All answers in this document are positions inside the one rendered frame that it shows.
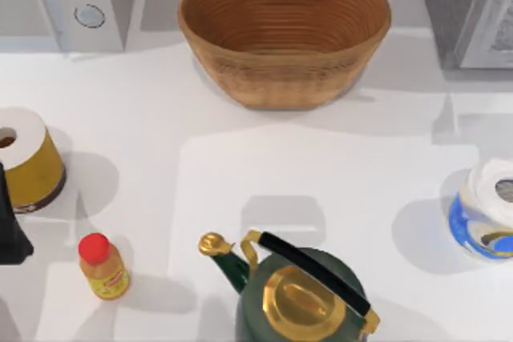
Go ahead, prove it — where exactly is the brown woven basket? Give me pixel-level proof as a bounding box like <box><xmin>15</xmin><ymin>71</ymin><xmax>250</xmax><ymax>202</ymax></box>
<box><xmin>177</xmin><ymin>0</ymin><xmax>392</xmax><ymax>111</ymax></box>

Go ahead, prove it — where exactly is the green and gold kettle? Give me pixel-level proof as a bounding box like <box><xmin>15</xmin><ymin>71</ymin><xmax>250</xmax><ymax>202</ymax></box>
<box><xmin>198</xmin><ymin>229</ymin><xmax>381</xmax><ymax>342</ymax></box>

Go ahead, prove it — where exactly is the yellow bottle with red cap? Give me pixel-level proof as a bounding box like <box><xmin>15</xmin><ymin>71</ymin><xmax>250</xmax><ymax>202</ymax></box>
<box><xmin>78</xmin><ymin>232</ymin><xmax>131</xmax><ymax>302</ymax></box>

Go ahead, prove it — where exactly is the microwave knob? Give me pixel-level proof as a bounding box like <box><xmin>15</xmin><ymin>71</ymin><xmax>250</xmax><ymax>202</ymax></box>
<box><xmin>74</xmin><ymin>3</ymin><xmax>107</xmax><ymax>29</ymax></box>

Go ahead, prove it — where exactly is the yellow wrapped paper roll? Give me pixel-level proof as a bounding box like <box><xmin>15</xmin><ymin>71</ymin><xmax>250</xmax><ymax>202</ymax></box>
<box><xmin>0</xmin><ymin>106</ymin><xmax>67</xmax><ymax>215</ymax></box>

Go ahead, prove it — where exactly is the blue wrapped paper roll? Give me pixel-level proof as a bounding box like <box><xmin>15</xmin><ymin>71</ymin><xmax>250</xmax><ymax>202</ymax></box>
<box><xmin>448</xmin><ymin>157</ymin><xmax>513</xmax><ymax>262</ymax></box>

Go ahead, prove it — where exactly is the pale microwave oven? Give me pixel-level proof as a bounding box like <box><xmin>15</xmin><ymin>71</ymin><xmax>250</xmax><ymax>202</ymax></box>
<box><xmin>0</xmin><ymin>0</ymin><xmax>147</xmax><ymax>54</ymax></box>

